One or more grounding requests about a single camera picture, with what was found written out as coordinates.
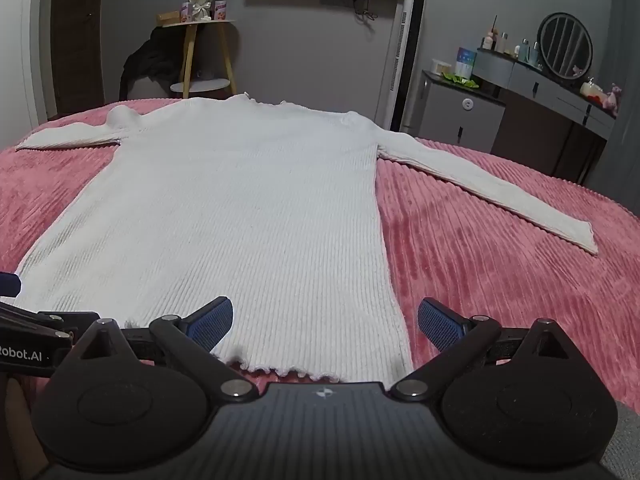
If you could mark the pink ribbed blanket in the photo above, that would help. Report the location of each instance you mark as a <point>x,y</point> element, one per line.
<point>475,260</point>

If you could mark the person's left hand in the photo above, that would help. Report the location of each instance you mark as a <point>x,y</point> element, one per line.
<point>22,420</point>

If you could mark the dark wooden door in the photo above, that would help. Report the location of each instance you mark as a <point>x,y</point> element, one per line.
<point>77,35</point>

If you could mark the clear cosmetic bottle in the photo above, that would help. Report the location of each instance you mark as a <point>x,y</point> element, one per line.
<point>536,55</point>

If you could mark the white ribbed knit sweater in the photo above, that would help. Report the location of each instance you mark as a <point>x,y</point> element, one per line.
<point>225,210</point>

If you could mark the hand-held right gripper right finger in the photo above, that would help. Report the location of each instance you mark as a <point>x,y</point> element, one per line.
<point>440,324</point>

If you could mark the grey vanity desk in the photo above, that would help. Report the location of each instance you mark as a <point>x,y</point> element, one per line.
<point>545,105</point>

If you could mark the green packet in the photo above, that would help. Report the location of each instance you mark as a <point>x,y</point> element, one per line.
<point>460,80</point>

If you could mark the round side table yellow legs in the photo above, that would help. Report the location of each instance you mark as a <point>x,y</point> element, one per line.
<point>207,50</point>

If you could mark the dark clothing pile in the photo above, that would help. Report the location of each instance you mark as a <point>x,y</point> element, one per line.
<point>145,60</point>

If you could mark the white tissue box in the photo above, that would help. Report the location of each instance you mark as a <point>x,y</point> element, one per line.
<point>442,67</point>

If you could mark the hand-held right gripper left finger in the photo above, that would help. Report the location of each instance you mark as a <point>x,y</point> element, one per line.
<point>215,322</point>

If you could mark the reed diffuser bottle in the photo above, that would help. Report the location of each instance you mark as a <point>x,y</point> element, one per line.
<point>488,40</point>

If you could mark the small pink box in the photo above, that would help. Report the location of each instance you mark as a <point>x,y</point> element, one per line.
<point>187,12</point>
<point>220,9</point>

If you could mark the pink plush toy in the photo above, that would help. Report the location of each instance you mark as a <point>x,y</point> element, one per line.
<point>612,98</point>

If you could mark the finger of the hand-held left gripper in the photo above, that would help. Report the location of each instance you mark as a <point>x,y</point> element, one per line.
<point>9,284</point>

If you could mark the grey cloth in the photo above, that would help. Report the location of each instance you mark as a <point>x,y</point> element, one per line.
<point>625,435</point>

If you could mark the blue cosmetic bottle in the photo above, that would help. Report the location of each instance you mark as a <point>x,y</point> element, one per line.
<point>524,50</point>

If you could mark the white tower air conditioner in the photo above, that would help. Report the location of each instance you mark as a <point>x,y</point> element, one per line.
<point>406,60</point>

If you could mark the white cosmetic bottle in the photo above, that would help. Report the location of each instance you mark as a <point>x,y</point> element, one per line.
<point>502,43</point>

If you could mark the glass jar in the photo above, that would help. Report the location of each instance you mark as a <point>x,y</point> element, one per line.
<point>592,90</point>

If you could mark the small pink figurine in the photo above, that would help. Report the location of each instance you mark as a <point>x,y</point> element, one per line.
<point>578,71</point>

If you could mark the blue and white box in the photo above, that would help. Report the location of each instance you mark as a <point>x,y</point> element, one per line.
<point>465,62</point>

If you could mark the round vanity mirror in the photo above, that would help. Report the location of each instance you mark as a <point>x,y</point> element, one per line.
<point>565,45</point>

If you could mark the grey drawer cabinet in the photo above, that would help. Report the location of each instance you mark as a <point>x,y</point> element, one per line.
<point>462,110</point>

